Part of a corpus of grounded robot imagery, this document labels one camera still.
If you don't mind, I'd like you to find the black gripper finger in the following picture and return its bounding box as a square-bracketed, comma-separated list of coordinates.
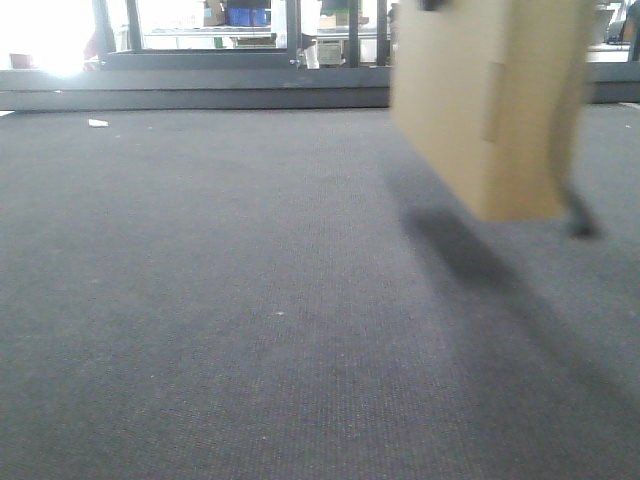
[548, 59, 600, 239]

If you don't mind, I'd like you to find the tall brown cardboard box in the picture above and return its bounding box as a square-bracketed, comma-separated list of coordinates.
[391, 0, 595, 221]

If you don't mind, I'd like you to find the blue storage crates background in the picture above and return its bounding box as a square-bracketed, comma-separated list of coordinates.
[226, 7, 269, 27]

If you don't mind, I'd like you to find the small white paper scrap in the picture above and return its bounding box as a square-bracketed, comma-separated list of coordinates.
[88, 119, 110, 128]

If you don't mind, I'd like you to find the black metal frame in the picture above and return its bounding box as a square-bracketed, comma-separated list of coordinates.
[91, 1, 392, 71]

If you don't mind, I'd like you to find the dark conveyor end rail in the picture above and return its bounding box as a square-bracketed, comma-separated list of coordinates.
[1, 63, 639, 112]

